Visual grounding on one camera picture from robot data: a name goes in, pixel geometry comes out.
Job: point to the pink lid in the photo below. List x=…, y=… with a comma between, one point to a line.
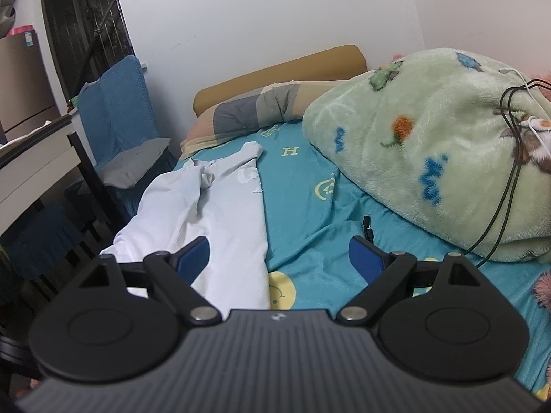
x=21, y=31

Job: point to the grey seat cushion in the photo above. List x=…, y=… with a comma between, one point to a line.
x=129, y=163

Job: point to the blue covered chair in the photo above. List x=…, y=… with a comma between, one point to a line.
x=116, y=112

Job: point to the plaid pillow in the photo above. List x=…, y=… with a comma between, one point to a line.
x=249, y=114

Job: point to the blue covered stool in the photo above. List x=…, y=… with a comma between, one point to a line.
x=43, y=241

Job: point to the teal printed bed sheet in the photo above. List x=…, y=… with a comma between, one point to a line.
x=310, y=223

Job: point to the tan headboard cushion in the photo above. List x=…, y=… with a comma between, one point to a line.
x=280, y=75

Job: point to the pink fluffy cloth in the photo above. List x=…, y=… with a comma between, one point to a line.
x=543, y=288

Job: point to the white desk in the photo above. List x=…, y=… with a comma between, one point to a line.
x=30, y=167

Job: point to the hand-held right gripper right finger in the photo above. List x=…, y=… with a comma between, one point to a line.
x=365, y=260

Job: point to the bronze refrigerator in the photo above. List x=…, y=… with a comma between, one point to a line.
x=21, y=81

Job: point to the pink plush toy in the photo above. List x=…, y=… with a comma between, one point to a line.
x=397, y=57

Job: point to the green cup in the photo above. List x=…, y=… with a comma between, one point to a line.
x=73, y=104

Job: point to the white garment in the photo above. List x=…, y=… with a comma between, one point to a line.
x=224, y=215

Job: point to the dark window grille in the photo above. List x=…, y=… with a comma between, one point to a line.
x=86, y=21

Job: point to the black wooden chair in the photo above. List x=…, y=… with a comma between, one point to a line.
x=92, y=180

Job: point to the green fleece printed blanket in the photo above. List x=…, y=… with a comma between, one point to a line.
x=430, y=146

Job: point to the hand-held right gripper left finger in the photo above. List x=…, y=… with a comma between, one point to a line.
x=193, y=258

